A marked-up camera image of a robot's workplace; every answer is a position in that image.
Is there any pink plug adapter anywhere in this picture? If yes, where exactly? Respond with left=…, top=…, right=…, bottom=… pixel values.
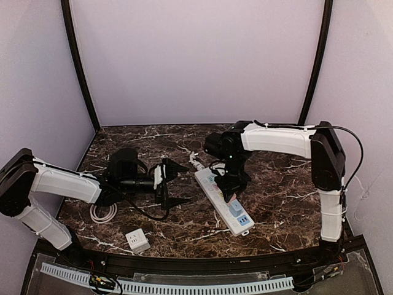
left=229, top=194, right=237, bottom=202

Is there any blue plug adapter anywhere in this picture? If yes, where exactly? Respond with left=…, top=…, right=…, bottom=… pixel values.
left=228, top=199, right=244, bottom=218

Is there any white multicolour power strip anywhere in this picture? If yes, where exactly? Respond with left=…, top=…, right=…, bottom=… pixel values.
left=195, top=168, right=255, bottom=237

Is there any white socket cable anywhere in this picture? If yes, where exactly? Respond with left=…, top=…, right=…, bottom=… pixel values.
left=89, top=204, right=119, bottom=224

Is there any white cube socket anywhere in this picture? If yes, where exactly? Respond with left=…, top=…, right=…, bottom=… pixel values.
left=125, top=228, right=151, bottom=254

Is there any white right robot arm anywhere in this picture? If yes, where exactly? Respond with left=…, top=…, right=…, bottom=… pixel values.
left=203, top=120, right=352, bottom=243

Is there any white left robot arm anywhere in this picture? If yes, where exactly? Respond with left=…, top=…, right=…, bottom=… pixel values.
left=1, top=148, right=189, bottom=251

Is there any small circuit board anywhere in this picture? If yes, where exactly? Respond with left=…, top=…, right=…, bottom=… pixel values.
left=88, top=275, right=116, bottom=290

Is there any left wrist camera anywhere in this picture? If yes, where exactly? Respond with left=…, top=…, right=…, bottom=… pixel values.
left=153, top=163, right=166, bottom=189

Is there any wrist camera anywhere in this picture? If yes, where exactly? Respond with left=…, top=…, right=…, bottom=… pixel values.
left=153, top=163, right=166, bottom=189
left=209, top=160, right=225, bottom=176

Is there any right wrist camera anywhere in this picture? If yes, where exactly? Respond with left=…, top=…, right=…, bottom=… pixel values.
left=209, top=160, right=225, bottom=176

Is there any white power strip cable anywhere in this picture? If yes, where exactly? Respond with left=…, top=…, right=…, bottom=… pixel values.
left=189, top=150, right=206, bottom=172

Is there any black front table rail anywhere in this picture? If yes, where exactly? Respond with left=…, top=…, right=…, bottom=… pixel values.
left=71, top=247, right=339, bottom=275

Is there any grey slotted cable duct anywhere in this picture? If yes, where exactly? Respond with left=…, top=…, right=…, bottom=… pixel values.
left=40, top=262, right=294, bottom=294

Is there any right black frame post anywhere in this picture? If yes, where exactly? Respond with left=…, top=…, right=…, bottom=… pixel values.
left=297, top=0, right=333, bottom=126

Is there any black frame post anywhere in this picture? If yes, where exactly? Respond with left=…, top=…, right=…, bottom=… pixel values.
left=297, top=0, right=333, bottom=126
left=60, top=0, right=101, bottom=133

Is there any left black frame post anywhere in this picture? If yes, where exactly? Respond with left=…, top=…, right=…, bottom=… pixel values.
left=60, top=0, right=101, bottom=133

